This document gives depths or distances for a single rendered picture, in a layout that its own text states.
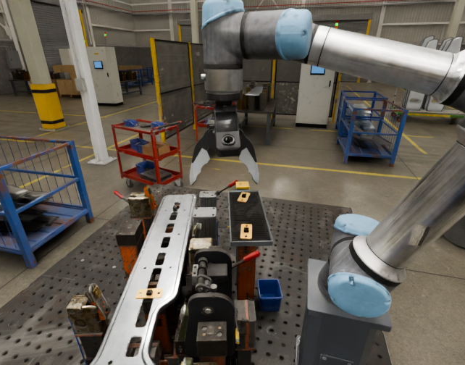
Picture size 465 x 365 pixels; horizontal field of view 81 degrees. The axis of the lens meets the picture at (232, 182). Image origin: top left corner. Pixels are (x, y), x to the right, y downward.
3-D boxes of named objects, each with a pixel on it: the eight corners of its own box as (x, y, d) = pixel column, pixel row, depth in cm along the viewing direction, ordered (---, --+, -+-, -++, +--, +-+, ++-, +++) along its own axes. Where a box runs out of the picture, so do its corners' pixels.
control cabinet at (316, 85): (295, 127, 718) (306, 19, 614) (295, 122, 765) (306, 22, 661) (327, 128, 699) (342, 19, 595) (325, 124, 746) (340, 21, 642)
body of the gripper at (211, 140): (240, 143, 64) (240, 89, 59) (243, 155, 56) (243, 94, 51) (207, 143, 64) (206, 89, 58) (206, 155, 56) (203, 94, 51)
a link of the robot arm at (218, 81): (244, 69, 49) (198, 69, 49) (243, 95, 51) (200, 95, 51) (241, 67, 56) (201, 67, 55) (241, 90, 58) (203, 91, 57)
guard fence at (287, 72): (212, 116, 845) (210, 44, 760) (214, 115, 857) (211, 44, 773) (335, 122, 760) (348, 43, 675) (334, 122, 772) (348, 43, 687)
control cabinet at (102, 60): (96, 105, 1027) (81, 32, 923) (106, 103, 1074) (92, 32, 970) (115, 106, 1009) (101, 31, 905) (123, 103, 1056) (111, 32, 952)
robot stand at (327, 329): (352, 351, 101) (376, 269, 85) (360, 415, 83) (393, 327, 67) (295, 337, 106) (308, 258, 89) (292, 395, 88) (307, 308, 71)
